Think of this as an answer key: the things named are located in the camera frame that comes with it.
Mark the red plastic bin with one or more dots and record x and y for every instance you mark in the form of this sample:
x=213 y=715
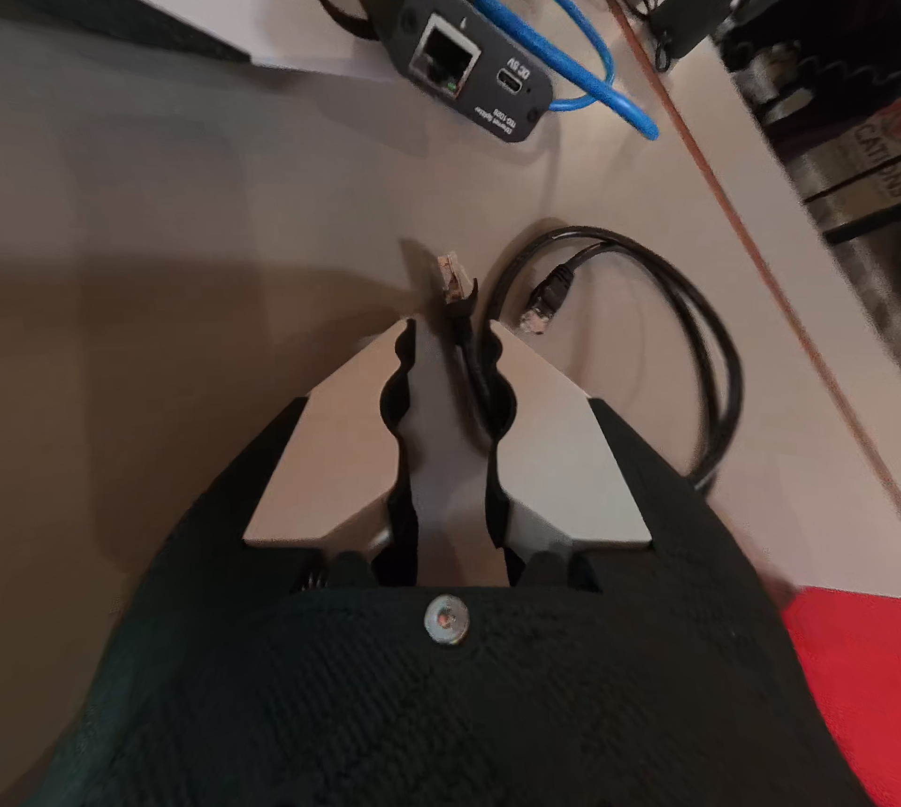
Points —
x=852 y=680

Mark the black ethernet adapter box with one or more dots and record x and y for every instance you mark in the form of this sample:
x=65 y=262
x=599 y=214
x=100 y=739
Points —
x=486 y=100

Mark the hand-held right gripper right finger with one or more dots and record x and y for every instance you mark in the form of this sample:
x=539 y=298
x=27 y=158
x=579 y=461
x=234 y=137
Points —
x=563 y=469

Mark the black power adapter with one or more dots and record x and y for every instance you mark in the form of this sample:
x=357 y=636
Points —
x=686 y=15

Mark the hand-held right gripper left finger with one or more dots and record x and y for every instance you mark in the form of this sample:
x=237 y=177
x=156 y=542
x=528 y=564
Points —
x=331 y=462

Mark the grey printed box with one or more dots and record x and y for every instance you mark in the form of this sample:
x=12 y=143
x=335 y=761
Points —
x=859 y=173

